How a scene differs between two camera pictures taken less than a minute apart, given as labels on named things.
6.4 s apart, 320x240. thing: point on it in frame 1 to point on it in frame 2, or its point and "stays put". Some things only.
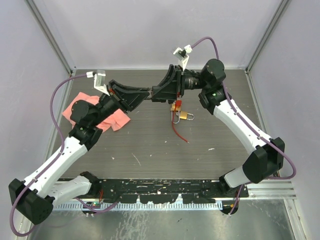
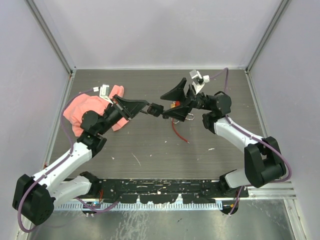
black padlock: (149, 89) to (155, 109)
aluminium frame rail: (262, 189) stays put
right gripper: (167, 89) to (177, 94)
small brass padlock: (184, 115) stays put
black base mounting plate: (154, 191) stays put
